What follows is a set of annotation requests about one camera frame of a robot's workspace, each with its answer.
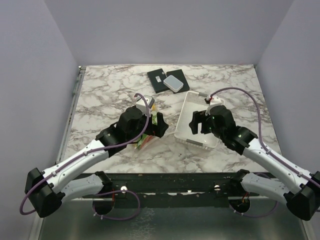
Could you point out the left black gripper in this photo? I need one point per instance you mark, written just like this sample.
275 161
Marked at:
159 129

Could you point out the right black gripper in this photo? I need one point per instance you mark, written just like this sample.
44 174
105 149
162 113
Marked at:
197 117

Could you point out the clear polka dot zip bag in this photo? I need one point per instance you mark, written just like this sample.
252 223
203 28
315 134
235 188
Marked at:
154 117

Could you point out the black flat box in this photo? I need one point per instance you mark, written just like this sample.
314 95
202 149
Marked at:
180 75

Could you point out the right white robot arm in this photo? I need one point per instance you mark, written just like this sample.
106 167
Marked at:
293 186

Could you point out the white perforated plastic basket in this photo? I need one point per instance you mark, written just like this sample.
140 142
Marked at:
188 128

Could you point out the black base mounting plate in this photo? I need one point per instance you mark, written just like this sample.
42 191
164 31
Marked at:
173 190

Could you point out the black box with label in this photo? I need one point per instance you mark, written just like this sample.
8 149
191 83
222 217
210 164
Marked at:
157 78

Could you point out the aluminium rail left edge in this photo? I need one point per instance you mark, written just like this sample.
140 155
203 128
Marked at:
70 118

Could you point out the toy watermelon slice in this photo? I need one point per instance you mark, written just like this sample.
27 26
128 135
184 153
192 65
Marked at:
149 138

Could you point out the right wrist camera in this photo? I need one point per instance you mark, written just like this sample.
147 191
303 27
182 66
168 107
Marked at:
212 102

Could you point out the green toy citrus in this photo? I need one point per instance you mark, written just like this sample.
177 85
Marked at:
141 142

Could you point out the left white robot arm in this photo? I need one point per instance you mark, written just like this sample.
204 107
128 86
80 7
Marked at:
47 190

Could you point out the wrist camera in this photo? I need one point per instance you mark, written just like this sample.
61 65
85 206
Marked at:
145 105
212 102

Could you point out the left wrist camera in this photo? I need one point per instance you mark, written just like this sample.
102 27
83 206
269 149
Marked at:
145 105

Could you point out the white grey small device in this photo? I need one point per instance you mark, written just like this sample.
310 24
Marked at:
173 83

